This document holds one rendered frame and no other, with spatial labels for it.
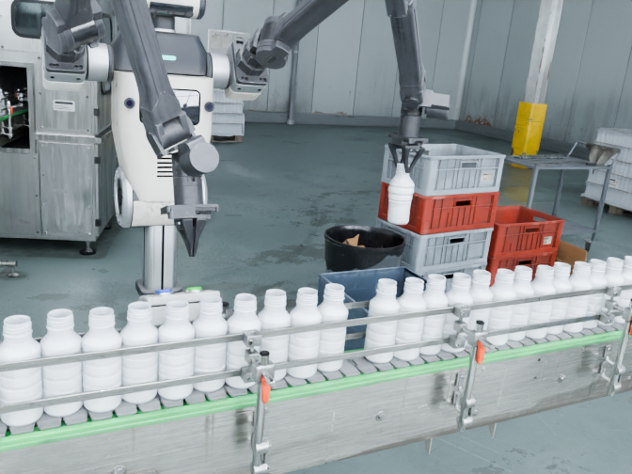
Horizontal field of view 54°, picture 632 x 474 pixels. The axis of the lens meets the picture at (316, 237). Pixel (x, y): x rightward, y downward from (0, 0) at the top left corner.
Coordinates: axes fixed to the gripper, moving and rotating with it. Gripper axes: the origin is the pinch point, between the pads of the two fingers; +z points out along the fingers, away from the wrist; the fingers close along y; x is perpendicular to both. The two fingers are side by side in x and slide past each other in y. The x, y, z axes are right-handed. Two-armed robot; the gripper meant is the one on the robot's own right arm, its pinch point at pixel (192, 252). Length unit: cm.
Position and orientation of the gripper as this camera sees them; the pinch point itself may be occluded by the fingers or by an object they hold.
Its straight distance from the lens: 123.8
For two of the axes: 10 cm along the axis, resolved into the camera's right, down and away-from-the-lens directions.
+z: 0.7, 10.0, -0.3
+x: -4.4, 0.5, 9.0
